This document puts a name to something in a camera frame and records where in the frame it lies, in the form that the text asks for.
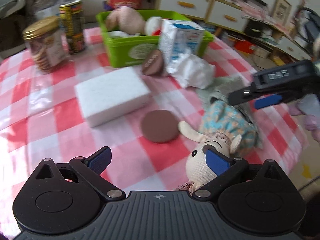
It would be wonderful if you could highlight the white paper bag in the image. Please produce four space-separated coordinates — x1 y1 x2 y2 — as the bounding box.
32 0 75 21

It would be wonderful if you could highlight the pink plush toy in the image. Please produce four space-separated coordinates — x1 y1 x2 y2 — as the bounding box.
105 7 145 35

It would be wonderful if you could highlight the gloved right hand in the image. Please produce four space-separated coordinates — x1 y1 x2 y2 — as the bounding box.
289 94 320 142

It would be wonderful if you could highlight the wooden shelf cabinet with drawers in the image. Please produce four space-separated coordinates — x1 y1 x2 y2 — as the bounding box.
156 0 248 36

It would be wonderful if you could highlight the cream doll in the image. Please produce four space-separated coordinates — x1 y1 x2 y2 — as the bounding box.
177 99 259 194

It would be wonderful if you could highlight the red white checkered tablecloth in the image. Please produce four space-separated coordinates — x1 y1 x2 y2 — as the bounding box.
0 27 309 238

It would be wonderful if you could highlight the cookie jar with gold lid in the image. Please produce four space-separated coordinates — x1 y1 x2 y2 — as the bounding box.
22 16 67 73

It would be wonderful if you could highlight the brown round labelled disc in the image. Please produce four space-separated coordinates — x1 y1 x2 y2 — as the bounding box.
142 49 164 76

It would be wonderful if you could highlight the green plastic bin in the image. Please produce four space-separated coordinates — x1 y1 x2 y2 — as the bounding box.
95 10 214 68

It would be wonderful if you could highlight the grey plush cloth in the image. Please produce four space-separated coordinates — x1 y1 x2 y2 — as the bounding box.
196 77 245 111

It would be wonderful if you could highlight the blue white milk carton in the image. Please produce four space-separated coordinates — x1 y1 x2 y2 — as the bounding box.
158 20 204 65

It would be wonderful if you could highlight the white foam sponge block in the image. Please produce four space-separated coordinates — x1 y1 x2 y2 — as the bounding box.
75 67 151 128

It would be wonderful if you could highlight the black yellow tin can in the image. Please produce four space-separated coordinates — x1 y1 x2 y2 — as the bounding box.
59 0 85 54

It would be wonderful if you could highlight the Santa Claus plush toy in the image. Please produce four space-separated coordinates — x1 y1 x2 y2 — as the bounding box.
144 16 163 36

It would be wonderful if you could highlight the framed picture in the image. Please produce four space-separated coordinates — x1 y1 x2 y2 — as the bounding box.
270 0 292 25

